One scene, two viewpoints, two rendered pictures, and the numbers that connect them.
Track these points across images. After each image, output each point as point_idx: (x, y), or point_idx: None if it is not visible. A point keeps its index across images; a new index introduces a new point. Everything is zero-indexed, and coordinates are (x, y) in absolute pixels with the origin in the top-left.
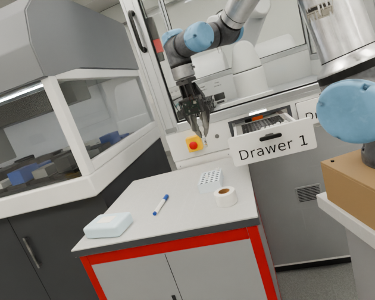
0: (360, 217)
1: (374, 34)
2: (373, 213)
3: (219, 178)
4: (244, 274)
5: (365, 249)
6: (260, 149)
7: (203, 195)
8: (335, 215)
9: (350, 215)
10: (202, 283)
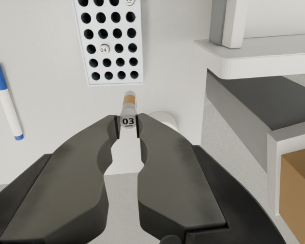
0: (282, 193)
1: None
2: (289, 214)
3: (143, 69)
4: None
5: (265, 144)
6: None
7: (104, 88)
8: (270, 161)
9: (279, 181)
10: None
